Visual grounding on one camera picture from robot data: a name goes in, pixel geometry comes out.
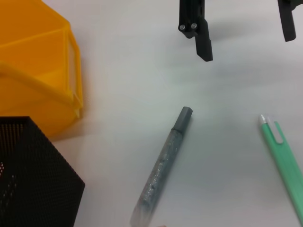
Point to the green pen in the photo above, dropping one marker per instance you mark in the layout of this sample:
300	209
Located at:
286	156

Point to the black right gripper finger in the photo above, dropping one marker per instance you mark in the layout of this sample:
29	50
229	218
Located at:
203	40
287	23

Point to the black mesh pen holder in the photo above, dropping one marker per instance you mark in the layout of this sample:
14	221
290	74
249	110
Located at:
35	177

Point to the grey glitter pen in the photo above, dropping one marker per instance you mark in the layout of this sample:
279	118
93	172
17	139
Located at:
163	160

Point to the yellow plastic bin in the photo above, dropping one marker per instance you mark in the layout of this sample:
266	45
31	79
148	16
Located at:
30	71

